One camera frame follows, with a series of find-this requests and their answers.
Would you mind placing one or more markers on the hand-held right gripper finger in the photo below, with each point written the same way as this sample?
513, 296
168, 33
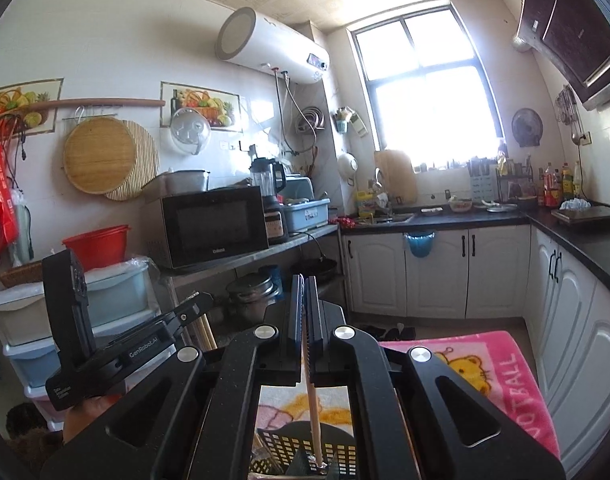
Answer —
300, 330
311, 330

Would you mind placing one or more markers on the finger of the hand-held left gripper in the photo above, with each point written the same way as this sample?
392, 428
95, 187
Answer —
195, 305

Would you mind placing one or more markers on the wooden chopstick pair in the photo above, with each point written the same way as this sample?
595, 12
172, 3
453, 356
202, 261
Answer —
207, 332

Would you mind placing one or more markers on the single wooden chopstick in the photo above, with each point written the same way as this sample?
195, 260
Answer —
312, 420

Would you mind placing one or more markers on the grey plastic utensil basket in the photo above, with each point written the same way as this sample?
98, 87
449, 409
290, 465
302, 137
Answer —
285, 447

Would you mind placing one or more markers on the person's left hand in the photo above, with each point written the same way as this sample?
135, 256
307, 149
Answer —
82, 417

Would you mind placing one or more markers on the pale blue plastic basin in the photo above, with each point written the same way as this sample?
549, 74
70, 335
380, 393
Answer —
117, 292

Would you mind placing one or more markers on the steel lidded pot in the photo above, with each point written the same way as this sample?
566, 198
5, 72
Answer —
252, 297

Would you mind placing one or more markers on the wicker basket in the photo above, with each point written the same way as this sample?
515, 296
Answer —
22, 274

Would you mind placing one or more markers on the pale plastic drawer unit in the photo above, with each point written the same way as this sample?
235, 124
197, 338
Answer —
30, 355

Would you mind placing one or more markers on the black wok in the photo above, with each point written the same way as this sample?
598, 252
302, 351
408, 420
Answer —
315, 267

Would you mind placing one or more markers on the red plastic basin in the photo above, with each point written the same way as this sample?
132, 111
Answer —
97, 245

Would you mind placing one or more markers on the dark shoes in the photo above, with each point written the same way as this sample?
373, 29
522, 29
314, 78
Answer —
390, 332

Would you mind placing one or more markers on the black microwave oven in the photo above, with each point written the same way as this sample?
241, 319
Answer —
215, 225

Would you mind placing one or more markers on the steel work table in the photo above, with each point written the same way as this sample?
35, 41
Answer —
295, 239

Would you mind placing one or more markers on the blue dish drainer box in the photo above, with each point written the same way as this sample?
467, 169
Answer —
307, 212

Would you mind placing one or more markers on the red plastic bag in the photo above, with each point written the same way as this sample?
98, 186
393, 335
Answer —
0, 200

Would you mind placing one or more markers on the brown fuzzy cloth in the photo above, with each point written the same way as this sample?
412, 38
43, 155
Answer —
30, 435

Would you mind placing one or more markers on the blue hanging bin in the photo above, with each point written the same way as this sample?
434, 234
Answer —
419, 245

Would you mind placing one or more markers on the black blender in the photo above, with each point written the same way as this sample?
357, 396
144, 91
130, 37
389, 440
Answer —
266, 180

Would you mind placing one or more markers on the round bamboo mat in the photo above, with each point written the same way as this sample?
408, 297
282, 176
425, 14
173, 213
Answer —
145, 165

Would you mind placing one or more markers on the round wooden board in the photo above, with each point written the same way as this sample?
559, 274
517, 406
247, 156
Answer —
100, 155

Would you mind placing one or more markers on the white hanging colander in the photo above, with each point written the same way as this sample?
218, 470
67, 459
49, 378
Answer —
346, 167

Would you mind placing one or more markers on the pink printed blanket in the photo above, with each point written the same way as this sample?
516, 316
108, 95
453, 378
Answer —
475, 375

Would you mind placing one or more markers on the wooden cutting board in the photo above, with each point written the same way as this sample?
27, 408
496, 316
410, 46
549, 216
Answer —
397, 175

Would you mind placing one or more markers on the wooden rolling pin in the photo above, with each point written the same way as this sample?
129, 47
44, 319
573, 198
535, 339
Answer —
110, 103

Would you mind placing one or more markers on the blue knife holder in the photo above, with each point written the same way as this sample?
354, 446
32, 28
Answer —
482, 182

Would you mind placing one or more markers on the black spice rack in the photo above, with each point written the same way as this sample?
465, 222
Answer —
517, 185

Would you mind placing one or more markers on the kitchen window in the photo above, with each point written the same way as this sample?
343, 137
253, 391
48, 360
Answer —
425, 85

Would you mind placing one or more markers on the white electric water heater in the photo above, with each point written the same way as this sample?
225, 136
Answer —
270, 42

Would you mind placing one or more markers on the red label bottle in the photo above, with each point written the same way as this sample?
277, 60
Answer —
552, 187

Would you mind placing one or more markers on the black kitchen countertop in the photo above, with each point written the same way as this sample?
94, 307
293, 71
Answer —
585, 250

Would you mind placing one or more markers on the white plastic bag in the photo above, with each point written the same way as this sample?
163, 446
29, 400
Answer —
576, 204

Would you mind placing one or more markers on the yellow oil bottle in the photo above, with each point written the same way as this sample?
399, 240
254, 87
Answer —
567, 182

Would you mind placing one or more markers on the black induction cooktop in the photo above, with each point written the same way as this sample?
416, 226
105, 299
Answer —
590, 216

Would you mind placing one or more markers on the pale plastic bottle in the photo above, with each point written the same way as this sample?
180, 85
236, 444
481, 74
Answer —
578, 180

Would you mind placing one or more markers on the dark range hood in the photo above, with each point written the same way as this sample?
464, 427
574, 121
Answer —
570, 25

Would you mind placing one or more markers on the fruit picture wall tile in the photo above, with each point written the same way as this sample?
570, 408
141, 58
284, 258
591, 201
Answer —
225, 105
20, 102

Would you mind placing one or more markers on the dark round wall fan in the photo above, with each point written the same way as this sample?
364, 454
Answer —
526, 127

